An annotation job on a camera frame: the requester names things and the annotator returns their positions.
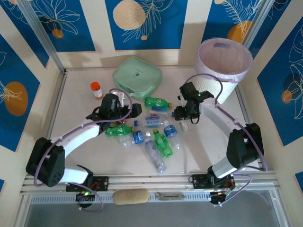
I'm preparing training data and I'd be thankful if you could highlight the small clear plastic bottle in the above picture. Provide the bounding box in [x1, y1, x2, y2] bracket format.
[178, 120, 190, 132]

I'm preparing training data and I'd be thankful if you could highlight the white ribbed bin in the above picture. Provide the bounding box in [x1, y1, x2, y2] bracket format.
[194, 39, 254, 105]

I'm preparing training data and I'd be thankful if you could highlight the green plastic soda bottle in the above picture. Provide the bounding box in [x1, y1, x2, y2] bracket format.
[144, 96, 173, 109]
[105, 124, 136, 138]
[152, 128, 174, 159]

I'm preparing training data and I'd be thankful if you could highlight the clear square plastic bottle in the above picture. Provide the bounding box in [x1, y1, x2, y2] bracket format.
[147, 106, 176, 119]

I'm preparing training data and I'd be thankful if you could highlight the blue label water bottle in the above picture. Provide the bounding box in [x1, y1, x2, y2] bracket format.
[119, 130, 152, 148]
[163, 120, 185, 151]

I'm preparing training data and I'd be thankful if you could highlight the blue cap water bottle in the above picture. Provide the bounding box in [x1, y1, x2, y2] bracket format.
[133, 116, 164, 129]

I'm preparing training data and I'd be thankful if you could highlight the clear plastic water bottle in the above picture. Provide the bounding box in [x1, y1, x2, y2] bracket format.
[143, 139, 168, 173]

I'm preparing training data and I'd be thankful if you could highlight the orange cap pill bottle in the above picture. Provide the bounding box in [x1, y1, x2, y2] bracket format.
[90, 81, 104, 100]

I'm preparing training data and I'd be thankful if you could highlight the mint green zip pouch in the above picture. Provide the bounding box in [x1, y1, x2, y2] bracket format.
[112, 56, 163, 102]

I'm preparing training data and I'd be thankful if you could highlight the slotted metal strip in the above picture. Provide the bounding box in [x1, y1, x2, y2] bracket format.
[29, 192, 215, 204]

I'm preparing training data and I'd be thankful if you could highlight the controller board with LED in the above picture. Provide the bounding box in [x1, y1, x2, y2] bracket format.
[209, 188, 232, 207]
[75, 189, 96, 209]

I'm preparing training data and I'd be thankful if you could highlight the tan foam roll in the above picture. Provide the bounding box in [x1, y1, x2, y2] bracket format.
[112, 188, 150, 205]

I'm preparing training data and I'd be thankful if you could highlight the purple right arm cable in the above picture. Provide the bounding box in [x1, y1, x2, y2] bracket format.
[183, 73, 269, 208]

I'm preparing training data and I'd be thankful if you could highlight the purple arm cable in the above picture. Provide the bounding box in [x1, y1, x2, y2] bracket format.
[34, 88, 133, 213]
[183, 73, 269, 208]

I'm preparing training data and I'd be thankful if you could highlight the aluminium side rail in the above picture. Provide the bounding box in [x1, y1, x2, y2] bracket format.
[45, 70, 69, 145]

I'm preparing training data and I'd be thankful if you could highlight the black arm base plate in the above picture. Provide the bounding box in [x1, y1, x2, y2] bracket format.
[191, 174, 237, 190]
[65, 175, 110, 192]

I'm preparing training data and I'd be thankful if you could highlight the blue floral wall panel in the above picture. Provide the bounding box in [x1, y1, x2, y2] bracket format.
[29, 0, 96, 52]
[201, 0, 263, 45]
[0, 33, 41, 152]
[257, 16, 303, 147]
[105, 0, 188, 51]
[0, 4, 50, 69]

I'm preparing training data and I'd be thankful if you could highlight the long aluminium base rail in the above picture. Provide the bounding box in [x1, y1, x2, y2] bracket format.
[20, 174, 281, 194]

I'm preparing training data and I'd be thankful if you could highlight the flat metal bracket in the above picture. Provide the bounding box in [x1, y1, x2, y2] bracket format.
[154, 192, 186, 201]

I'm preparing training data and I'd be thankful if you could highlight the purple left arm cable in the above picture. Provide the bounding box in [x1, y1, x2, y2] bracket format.
[34, 88, 133, 213]

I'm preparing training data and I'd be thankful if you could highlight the aluminium frame post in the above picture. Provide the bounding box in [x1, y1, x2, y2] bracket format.
[18, 0, 66, 73]
[243, 0, 270, 48]

